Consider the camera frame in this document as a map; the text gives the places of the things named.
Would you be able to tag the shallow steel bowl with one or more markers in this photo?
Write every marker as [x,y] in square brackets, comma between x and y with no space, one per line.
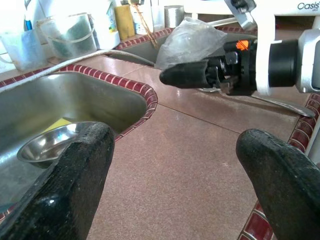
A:
[45,147]

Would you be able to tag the clear plastic bag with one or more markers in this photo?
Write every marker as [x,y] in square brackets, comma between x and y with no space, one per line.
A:
[190,42]

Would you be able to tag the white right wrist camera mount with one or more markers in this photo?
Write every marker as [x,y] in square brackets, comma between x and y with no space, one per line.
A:
[262,62]

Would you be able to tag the pale yellow sponge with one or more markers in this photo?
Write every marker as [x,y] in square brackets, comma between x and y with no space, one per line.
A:
[57,125]

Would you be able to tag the blue toothbrush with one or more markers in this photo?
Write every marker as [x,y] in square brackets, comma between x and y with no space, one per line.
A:
[28,25]

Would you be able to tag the mustard yellow sponge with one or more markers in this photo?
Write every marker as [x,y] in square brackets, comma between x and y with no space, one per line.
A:
[125,22]

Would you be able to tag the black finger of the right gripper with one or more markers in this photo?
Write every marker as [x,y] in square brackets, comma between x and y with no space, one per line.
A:
[185,75]

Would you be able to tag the white bottle green cap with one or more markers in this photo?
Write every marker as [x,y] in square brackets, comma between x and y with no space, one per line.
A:
[141,25]

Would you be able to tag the clear toothbrush cup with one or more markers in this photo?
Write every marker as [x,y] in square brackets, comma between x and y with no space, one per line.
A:
[27,52]

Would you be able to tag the steel cup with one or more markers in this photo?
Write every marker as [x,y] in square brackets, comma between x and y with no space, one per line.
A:
[173,17]

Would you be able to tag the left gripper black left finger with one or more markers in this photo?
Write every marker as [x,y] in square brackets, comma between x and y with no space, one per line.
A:
[62,190]

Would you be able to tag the cream drain spout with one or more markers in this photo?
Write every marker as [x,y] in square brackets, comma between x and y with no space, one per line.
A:
[225,22]

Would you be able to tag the steel sink basin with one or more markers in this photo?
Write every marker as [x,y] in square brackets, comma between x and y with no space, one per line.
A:
[140,50]
[75,100]

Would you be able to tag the small clear plastic bucket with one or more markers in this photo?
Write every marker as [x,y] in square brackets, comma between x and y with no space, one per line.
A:
[72,37]

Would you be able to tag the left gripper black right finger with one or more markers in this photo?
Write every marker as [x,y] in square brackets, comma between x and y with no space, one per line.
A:
[282,187]

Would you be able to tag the white detergent bottle yellow cap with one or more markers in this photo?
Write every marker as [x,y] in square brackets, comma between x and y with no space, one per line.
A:
[111,27]

